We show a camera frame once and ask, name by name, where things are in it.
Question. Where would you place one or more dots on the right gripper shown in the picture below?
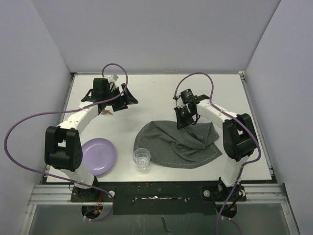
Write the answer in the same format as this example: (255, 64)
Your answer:
(182, 123)

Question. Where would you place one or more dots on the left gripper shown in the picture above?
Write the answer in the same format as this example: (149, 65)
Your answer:
(126, 99)

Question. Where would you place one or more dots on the grey cloth napkin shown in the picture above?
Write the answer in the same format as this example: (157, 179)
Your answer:
(189, 147)

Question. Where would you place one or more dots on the clear drinking glass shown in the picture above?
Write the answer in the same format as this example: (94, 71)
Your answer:
(141, 158)

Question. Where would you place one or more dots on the purple plate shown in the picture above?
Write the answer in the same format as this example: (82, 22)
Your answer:
(99, 155)

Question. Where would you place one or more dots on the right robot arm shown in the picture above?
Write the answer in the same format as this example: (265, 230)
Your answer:
(239, 136)

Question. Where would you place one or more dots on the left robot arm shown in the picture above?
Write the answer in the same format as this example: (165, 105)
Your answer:
(63, 149)

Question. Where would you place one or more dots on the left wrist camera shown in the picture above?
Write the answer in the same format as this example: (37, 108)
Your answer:
(113, 78)

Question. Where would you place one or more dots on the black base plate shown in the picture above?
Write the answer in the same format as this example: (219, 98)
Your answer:
(122, 206)

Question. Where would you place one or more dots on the aluminium frame rail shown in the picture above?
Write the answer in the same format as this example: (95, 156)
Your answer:
(63, 195)

